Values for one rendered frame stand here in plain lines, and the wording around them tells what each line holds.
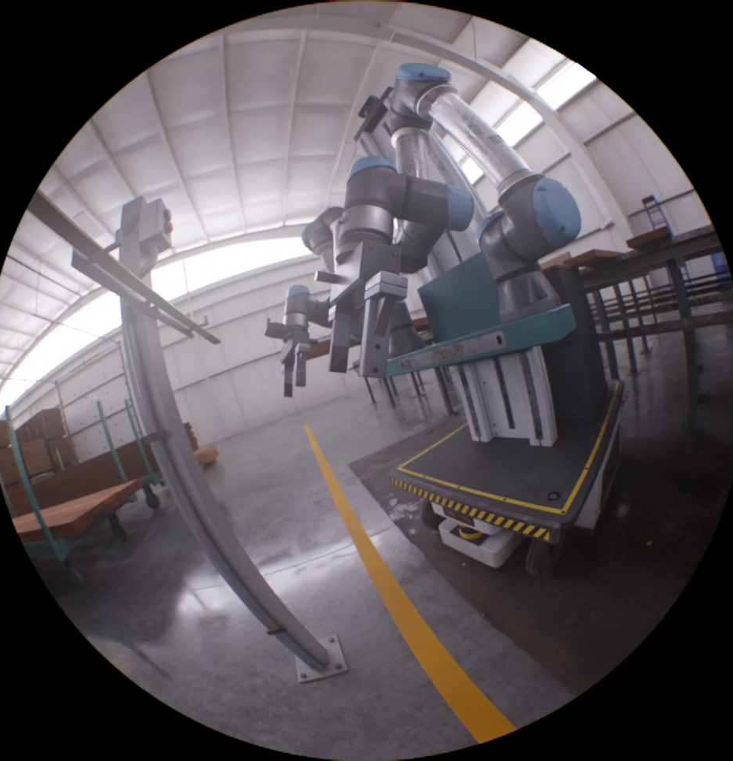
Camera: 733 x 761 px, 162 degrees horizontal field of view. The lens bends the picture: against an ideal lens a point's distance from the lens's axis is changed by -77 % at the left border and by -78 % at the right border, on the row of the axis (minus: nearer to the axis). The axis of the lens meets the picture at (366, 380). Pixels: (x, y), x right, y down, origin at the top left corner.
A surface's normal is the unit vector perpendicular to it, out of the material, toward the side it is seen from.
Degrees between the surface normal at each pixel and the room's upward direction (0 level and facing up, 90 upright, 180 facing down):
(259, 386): 89
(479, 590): 0
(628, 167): 89
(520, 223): 97
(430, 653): 0
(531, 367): 90
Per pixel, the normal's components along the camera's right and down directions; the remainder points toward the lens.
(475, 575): -0.33, -0.94
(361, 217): -0.18, 0.02
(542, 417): -0.83, 0.32
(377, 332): 0.28, 0.55
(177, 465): 0.28, -0.04
